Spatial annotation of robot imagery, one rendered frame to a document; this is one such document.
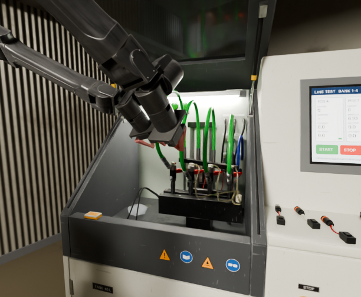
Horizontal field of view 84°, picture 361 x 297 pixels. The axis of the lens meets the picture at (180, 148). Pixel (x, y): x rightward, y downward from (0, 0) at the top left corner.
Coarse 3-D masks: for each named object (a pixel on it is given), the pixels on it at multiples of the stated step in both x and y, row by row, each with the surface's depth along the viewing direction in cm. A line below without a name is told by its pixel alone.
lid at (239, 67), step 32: (96, 0) 74; (128, 0) 72; (160, 0) 71; (192, 0) 69; (224, 0) 68; (256, 0) 65; (128, 32) 84; (160, 32) 82; (192, 32) 80; (224, 32) 79; (256, 32) 75; (192, 64) 93; (224, 64) 91
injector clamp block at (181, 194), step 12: (168, 192) 90; (180, 192) 89; (168, 204) 84; (180, 204) 83; (192, 204) 81; (204, 204) 80; (216, 204) 79; (228, 204) 77; (192, 216) 82; (204, 216) 80; (216, 216) 79; (228, 216) 78; (240, 216) 77; (204, 228) 81
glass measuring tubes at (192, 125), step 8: (192, 128) 108; (200, 128) 109; (192, 136) 109; (200, 136) 109; (208, 136) 108; (192, 144) 109; (200, 144) 110; (208, 144) 109; (192, 152) 110; (200, 152) 110; (208, 152) 109; (208, 160) 110; (200, 168) 111; (200, 176) 112; (200, 184) 110
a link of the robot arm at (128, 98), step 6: (126, 96) 59; (132, 96) 61; (120, 102) 58; (126, 102) 57; (132, 102) 58; (138, 102) 62; (120, 108) 57; (126, 108) 57; (132, 108) 58; (138, 108) 60; (126, 114) 59; (132, 114) 59; (132, 120) 62
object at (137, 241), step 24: (72, 216) 72; (72, 240) 73; (96, 240) 70; (120, 240) 67; (144, 240) 65; (168, 240) 62; (192, 240) 60; (216, 240) 58; (240, 240) 57; (120, 264) 68; (144, 264) 66; (168, 264) 63; (192, 264) 61; (216, 264) 59; (240, 264) 57; (216, 288) 60; (240, 288) 58
